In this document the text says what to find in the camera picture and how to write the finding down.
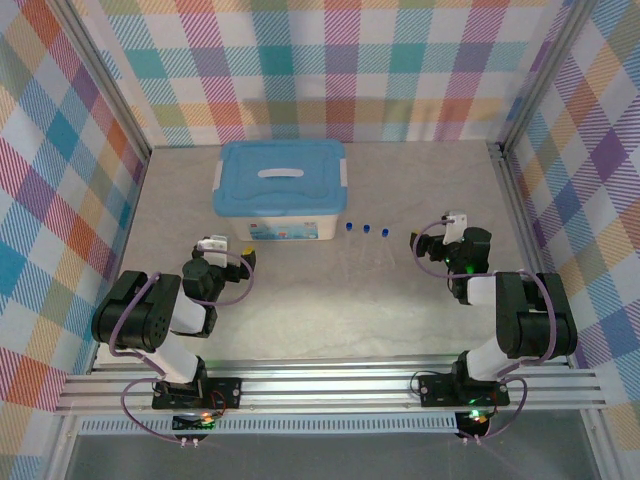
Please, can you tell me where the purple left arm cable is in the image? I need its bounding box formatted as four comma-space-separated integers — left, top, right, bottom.
108, 247, 257, 447

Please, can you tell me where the aluminium frame post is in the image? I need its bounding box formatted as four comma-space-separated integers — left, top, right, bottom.
498, 0, 599, 151
47, 0, 152, 157

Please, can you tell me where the aluminium frame leg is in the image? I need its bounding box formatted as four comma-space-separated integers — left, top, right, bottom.
47, 414, 81, 480
582, 412, 617, 480

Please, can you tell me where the white plastic storage box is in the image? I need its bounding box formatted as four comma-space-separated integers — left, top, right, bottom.
224, 209, 342, 242

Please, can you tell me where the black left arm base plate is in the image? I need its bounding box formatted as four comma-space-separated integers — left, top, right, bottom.
152, 377, 244, 410

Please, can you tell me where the aluminium base rail beam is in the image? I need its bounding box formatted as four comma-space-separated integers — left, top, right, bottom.
54, 355, 609, 417

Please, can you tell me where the aluminium floor rail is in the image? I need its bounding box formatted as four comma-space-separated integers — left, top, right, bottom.
89, 149, 152, 374
487, 142, 581, 364

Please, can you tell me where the white slotted cable duct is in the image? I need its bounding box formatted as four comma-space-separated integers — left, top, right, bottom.
78, 417, 459, 436

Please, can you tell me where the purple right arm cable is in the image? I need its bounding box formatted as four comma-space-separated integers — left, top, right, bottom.
413, 215, 557, 446

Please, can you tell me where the blue plastic box lid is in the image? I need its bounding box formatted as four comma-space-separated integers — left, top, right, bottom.
212, 139, 348, 217

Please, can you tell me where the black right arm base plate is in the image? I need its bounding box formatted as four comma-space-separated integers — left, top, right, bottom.
417, 373, 511, 409

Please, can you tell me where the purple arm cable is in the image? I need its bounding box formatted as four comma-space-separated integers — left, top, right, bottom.
413, 215, 557, 446
108, 247, 257, 447

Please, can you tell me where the red black power wire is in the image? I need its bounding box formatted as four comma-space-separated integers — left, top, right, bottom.
208, 388, 234, 417

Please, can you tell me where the clear plastic test tube rack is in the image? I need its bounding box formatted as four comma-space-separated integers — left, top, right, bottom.
342, 229, 399, 275

